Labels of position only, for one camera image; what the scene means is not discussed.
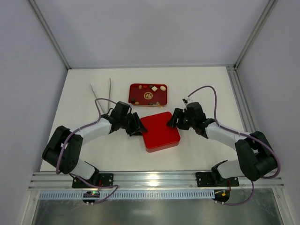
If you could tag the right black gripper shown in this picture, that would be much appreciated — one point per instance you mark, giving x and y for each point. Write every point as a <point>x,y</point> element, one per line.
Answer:
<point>180,119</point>

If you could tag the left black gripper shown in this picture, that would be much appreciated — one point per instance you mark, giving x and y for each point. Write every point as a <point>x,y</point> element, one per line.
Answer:
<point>131,123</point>

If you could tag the red box lid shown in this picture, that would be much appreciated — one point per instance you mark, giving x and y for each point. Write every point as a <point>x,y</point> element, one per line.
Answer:
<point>159,136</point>

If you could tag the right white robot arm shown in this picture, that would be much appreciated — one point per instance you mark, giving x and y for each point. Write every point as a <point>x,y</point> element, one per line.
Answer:
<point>255,158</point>

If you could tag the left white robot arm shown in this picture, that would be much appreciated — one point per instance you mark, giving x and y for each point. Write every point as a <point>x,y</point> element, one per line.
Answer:
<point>64,147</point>

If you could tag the red chocolate tray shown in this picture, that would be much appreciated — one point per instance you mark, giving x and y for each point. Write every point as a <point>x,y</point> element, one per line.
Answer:
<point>141,94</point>

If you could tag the aluminium front rail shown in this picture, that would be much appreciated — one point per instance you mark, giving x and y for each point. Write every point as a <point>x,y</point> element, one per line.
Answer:
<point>133,180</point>

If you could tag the slotted cable duct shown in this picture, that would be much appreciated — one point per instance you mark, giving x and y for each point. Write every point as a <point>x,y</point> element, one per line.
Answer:
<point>122,194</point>

